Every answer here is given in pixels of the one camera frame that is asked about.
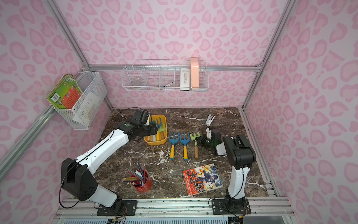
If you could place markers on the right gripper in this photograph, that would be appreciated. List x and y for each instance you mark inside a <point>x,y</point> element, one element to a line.
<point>208,141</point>

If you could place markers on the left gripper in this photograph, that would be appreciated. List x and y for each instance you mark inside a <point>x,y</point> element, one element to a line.
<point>151,129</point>

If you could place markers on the yellow plastic storage box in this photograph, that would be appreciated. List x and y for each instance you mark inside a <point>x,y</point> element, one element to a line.
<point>148,139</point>

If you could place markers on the light green rake wooden handle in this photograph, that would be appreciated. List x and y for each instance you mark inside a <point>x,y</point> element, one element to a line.
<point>194,138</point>

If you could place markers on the blue rake yellow handle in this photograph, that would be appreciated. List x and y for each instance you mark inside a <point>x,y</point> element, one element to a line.
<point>185,139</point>
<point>173,139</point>

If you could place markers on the light blue rake white handle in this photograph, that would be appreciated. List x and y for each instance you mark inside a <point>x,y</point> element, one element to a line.
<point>158,123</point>

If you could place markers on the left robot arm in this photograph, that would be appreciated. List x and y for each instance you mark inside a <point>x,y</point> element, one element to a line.
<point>77,174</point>

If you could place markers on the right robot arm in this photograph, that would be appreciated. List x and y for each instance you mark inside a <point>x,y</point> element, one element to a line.
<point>241,157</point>

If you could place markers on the pink box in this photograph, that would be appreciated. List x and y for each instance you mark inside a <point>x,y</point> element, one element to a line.
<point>194,63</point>

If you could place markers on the white blue stapler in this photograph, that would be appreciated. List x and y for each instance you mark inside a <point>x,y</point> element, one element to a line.
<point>209,120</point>

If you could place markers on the grey round tin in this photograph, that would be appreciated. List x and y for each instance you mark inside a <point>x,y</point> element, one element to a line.
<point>137,82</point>

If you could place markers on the red comic book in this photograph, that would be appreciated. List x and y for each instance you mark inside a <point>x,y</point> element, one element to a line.
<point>202,179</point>

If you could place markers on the white paper sheet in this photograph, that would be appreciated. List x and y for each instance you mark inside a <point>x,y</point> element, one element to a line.
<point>87,107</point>

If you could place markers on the red pencil cup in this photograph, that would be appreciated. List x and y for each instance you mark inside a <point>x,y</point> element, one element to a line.
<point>143,187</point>

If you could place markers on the white card pack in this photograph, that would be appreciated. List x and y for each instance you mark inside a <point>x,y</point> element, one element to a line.
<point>185,79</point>

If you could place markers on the green red book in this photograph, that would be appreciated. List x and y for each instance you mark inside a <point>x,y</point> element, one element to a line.
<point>66,93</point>

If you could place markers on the white wire wall shelf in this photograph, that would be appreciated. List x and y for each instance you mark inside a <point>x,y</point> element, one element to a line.
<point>156,73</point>

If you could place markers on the white mesh wall basket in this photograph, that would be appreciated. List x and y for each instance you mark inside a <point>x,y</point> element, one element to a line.
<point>88,81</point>

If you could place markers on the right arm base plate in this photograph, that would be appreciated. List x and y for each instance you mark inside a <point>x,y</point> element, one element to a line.
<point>239,207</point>

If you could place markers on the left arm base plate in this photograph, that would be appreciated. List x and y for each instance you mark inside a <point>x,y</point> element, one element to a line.
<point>128,207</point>

